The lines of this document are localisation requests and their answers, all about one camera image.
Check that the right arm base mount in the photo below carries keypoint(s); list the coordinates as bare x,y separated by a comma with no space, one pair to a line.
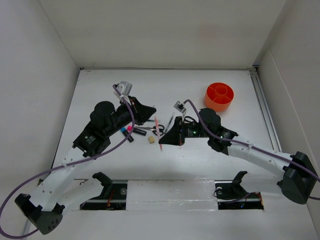
231,195

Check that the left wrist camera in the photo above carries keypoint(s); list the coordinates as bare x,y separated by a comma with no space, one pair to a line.
123,88

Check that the front metal rail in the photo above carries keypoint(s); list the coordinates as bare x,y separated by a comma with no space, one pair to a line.
158,195

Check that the orange round compartment container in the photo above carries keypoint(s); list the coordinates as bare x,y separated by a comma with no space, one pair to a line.
218,96

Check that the aluminium rail right side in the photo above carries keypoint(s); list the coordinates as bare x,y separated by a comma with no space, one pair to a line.
274,139

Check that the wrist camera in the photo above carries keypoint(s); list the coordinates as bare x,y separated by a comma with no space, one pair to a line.
180,106
123,88

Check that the black handled scissors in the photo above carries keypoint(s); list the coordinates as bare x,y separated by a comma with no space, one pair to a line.
153,129

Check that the tan eraser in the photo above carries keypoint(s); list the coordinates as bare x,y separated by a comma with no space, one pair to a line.
151,140

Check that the black gel pen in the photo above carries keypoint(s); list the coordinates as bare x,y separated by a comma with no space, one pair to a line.
169,123

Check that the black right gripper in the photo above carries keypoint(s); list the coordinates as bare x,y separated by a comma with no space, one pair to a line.
174,136

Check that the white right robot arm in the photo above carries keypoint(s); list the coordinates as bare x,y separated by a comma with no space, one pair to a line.
295,175

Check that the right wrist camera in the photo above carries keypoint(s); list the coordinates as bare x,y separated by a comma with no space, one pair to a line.
180,106

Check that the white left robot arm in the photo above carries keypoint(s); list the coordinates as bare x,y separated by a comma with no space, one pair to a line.
46,205

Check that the pink capped black highlighter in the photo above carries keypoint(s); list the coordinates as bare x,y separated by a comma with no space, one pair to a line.
136,130

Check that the blue capped black highlighter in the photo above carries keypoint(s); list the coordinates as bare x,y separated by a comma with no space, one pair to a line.
126,133

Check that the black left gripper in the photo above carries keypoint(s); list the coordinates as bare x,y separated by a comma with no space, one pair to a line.
141,112

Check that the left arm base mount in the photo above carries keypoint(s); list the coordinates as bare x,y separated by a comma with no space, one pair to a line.
113,196

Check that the red translucent highlighter pen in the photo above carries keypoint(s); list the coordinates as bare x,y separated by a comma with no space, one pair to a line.
158,133

